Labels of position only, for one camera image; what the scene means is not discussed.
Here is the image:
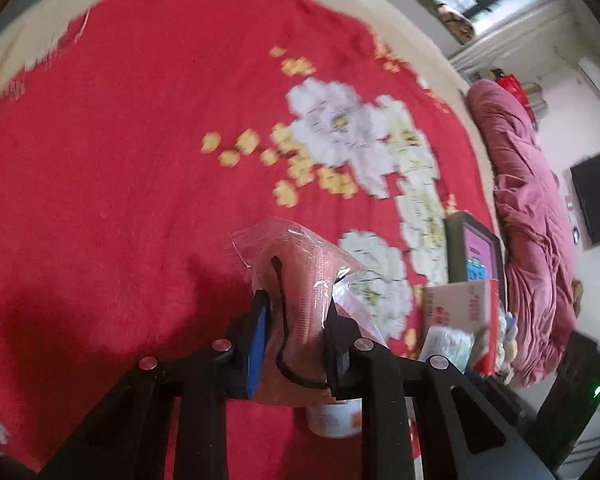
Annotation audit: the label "white tissue pack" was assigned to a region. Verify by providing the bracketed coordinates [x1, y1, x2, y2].
[420, 325, 476, 371]

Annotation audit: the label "pink quilt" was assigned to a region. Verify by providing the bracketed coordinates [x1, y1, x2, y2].
[467, 79, 578, 388]

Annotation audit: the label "white curtain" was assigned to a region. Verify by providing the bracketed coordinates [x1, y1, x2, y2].
[450, 0, 576, 78]

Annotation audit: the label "white supplement bottle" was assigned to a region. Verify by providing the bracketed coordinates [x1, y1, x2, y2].
[307, 397, 363, 439]

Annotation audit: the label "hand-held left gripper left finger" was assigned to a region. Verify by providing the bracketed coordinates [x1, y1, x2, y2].
[40, 290, 271, 480]

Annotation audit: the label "red cardboard box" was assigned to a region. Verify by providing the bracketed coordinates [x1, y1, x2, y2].
[422, 279, 503, 376]

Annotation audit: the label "black wall television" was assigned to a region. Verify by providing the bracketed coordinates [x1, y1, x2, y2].
[570, 152, 600, 246]

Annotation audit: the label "red bags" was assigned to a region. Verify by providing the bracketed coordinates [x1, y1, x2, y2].
[497, 74, 528, 106]

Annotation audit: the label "brown patterned blanket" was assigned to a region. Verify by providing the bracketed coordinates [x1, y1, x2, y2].
[437, 2, 476, 46]

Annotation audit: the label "dark framed pink picture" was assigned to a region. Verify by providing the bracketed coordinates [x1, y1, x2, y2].
[444, 211, 506, 306]

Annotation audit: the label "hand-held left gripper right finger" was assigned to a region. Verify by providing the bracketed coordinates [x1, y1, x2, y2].
[322, 300, 556, 480]

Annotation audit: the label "red floral blanket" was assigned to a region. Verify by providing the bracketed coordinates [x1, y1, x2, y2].
[0, 0, 501, 476]

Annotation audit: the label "pink face mask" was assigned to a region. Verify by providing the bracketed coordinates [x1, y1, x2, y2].
[229, 216, 388, 408]

